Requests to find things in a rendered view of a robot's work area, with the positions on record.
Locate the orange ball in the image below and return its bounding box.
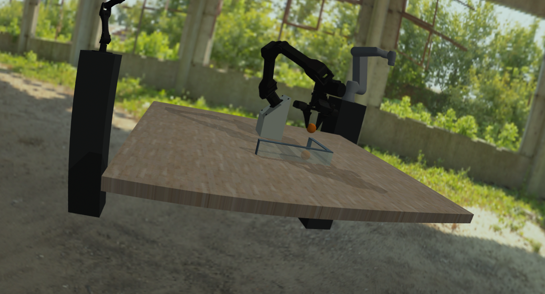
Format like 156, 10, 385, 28
307, 123, 316, 133

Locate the clear low corner wall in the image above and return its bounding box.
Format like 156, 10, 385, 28
257, 139, 333, 166

